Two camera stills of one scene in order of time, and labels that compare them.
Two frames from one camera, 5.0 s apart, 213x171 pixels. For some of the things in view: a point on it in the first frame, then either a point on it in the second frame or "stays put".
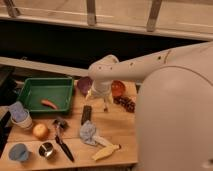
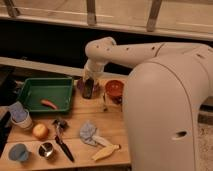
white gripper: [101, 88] -> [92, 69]
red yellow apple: [40, 131] stays put
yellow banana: [106, 152] stays put
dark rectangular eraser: [86, 114] -> [88, 88]
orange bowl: [117, 88] stays put
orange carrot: [48, 103] stays put
